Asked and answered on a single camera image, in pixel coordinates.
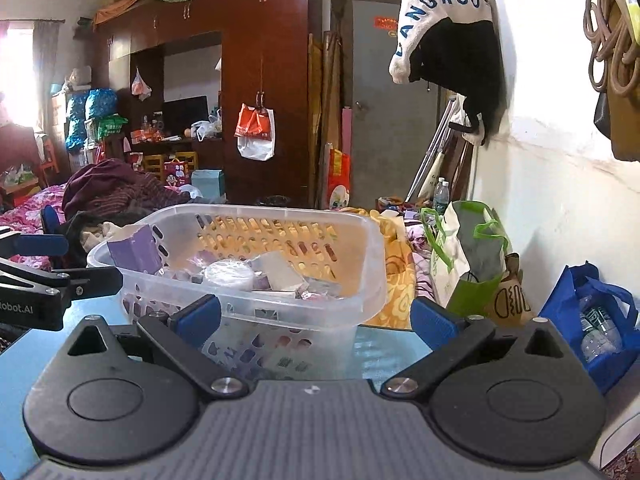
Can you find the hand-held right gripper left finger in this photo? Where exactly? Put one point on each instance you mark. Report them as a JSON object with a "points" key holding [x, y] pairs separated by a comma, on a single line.
{"points": [[197, 316]]}

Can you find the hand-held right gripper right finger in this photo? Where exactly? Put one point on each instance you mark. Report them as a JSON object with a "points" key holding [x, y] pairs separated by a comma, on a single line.
{"points": [[435, 322]]}

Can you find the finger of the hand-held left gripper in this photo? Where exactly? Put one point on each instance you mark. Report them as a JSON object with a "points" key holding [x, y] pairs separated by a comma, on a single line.
{"points": [[40, 245], [95, 277]]}

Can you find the small purple box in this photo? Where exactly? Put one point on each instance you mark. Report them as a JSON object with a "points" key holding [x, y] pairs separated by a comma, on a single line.
{"points": [[135, 252]]}

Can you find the round white cotton pack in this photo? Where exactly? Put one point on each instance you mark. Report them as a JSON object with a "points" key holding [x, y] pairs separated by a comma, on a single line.
{"points": [[227, 275]]}

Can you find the white plastic basket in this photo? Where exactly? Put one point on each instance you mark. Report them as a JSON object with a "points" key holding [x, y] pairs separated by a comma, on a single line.
{"points": [[372, 270]]}

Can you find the white box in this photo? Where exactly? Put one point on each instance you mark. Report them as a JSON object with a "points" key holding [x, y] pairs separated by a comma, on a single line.
{"points": [[280, 270]]}

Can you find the pink floral bedsheet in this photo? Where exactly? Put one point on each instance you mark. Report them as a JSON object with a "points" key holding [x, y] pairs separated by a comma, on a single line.
{"points": [[30, 215]]}

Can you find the cream cloth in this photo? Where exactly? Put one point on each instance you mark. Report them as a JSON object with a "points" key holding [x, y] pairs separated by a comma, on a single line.
{"points": [[117, 230]]}

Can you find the yellow blanket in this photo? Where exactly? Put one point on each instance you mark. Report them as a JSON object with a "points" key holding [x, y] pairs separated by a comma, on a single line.
{"points": [[397, 280]]}

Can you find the green and white shopping bag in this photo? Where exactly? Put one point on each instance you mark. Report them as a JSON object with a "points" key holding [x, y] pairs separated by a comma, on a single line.
{"points": [[475, 260]]}

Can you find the brown paper bag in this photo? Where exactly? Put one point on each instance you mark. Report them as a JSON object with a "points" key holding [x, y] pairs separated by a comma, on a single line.
{"points": [[515, 300]]}

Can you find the pile of clothes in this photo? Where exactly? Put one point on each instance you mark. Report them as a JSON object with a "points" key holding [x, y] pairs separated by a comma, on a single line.
{"points": [[115, 185]]}

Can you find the clear water bottle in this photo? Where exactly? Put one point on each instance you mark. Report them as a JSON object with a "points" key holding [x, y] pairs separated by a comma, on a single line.
{"points": [[440, 200]]}

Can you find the blue shopping bag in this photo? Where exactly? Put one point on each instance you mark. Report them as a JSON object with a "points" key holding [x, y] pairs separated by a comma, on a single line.
{"points": [[560, 310]]}

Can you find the blue printed plastic bag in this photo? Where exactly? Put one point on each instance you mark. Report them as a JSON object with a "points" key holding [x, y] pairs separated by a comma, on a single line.
{"points": [[75, 120], [100, 102]]}

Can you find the teal box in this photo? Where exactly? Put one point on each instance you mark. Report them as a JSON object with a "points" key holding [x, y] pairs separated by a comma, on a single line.
{"points": [[207, 185]]}

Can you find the printed cardboard box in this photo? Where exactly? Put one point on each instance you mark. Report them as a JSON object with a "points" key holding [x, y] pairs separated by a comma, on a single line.
{"points": [[175, 172]]}

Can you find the green printed bag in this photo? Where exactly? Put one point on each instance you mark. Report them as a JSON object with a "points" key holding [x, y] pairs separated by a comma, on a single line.
{"points": [[107, 127]]}

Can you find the bottles in blue bag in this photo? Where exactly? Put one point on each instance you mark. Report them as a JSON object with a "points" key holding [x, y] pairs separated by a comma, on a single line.
{"points": [[600, 325]]}

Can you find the grey curtain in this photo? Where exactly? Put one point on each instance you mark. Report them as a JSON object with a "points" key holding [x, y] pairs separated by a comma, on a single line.
{"points": [[46, 75]]}

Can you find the red and yellow bag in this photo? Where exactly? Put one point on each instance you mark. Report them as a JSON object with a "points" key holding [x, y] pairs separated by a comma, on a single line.
{"points": [[339, 180]]}

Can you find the metal crutch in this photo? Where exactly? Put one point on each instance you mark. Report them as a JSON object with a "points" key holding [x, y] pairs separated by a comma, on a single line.
{"points": [[432, 150]]}

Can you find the television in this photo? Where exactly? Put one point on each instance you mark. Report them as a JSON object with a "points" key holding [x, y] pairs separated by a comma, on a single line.
{"points": [[185, 115]]}

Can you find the white plastic bag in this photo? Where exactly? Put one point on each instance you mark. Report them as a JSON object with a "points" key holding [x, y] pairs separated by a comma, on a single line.
{"points": [[207, 129]]}

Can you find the pink plastic bag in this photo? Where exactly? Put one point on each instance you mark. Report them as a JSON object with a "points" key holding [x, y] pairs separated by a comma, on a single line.
{"points": [[141, 85]]}

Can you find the orange and white hanging bag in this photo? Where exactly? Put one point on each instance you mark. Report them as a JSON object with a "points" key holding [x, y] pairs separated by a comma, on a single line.
{"points": [[255, 130]]}

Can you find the grey door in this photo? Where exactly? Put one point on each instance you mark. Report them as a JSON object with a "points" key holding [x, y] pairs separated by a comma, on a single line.
{"points": [[385, 110]]}

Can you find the wooden planks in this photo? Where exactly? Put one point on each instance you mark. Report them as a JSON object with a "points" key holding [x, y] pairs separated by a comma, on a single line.
{"points": [[325, 120]]}

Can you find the black garment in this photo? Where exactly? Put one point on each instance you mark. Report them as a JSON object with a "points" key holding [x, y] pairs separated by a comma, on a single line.
{"points": [[470, 60]]}

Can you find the brown wooden wardrobe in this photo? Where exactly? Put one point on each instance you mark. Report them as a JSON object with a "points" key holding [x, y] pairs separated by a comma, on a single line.
{"points": [[280, 60]]}

